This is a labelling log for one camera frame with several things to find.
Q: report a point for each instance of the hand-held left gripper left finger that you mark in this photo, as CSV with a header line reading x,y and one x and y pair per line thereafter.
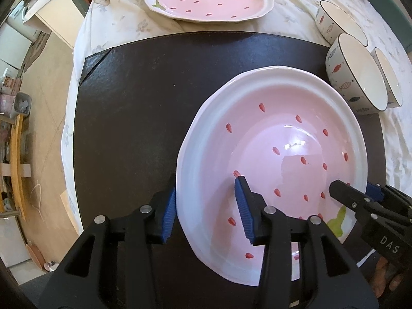
x,y
167,219

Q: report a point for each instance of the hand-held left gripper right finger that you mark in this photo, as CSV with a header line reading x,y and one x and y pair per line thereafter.
x,y
243,212

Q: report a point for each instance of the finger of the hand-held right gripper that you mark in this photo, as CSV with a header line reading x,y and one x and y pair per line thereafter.
x,y
375,191
349,196

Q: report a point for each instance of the white fish pattern bowl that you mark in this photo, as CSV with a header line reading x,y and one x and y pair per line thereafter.
x,y
357,67
391,80
325,22

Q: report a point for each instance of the person's right hand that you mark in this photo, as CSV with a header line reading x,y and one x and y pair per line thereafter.
x,y
386,276

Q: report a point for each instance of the dark brown table mat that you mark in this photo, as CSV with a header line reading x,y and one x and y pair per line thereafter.
x,y
128,119

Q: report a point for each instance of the yellow wooden rack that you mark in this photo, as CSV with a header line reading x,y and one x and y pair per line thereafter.
x,y
17,154

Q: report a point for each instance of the grey waste bin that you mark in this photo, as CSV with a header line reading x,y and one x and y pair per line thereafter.
x,y
24,104

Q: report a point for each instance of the pink printed box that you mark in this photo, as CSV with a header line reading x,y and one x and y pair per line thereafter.
x,y
11,85

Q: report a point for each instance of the grey floor rug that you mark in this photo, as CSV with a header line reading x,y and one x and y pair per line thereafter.
x,y
35,51

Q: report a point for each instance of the white bedside cabinet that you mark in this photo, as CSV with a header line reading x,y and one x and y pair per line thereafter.
x,y
61,22

